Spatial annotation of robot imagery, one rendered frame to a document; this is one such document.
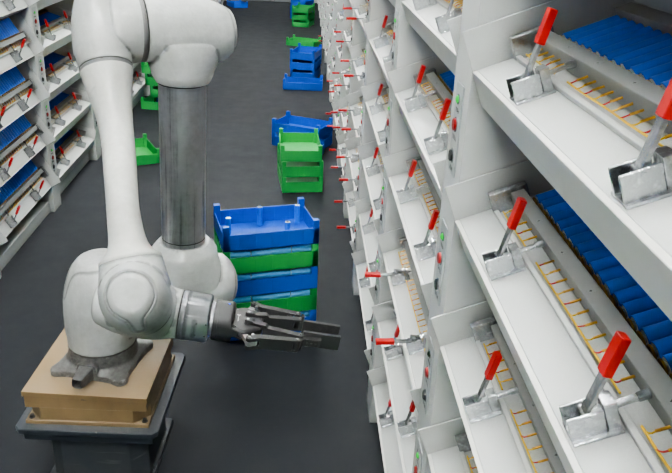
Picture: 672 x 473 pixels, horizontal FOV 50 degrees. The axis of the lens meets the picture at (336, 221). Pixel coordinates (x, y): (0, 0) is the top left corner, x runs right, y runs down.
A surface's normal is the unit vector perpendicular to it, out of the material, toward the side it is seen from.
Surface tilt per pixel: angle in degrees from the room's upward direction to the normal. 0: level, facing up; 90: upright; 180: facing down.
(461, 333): 90
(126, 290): 63
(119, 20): 58
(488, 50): 90
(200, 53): 98
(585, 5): 90
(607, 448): 21
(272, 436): 0
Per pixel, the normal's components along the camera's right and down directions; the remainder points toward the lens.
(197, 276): 0.49, 0.35
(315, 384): 0.04, -0.91
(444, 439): 0.04, 0.40
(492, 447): -0.33, -0.86
